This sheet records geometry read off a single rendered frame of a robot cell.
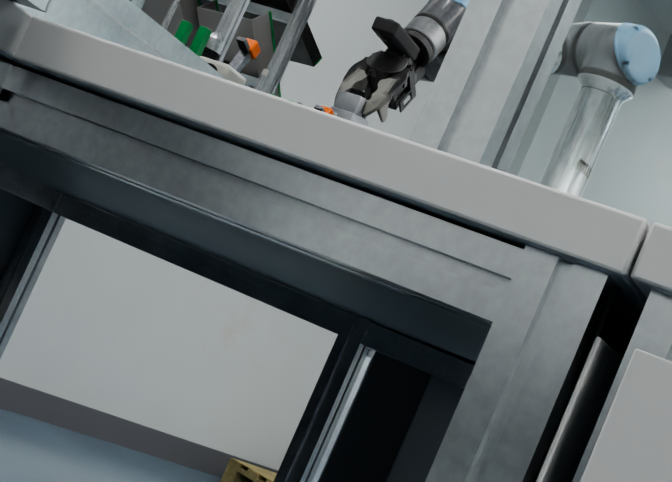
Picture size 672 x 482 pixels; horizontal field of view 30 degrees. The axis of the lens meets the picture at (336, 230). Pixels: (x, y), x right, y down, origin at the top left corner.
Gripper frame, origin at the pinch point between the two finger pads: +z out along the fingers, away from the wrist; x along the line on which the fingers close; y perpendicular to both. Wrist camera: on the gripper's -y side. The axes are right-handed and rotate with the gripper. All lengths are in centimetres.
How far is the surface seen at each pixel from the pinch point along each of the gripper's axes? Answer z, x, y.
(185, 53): 59, -25, -56
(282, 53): 2.3, 11.1, -8.2
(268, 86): 7.3, 11.0, -5.0
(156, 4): 3.2, 36.0, -11.5
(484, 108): 83, -71, -83
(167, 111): 91, -54, -82
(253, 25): 3.6, 15.1, -13.3
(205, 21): 2.9, 26.0, -10.6
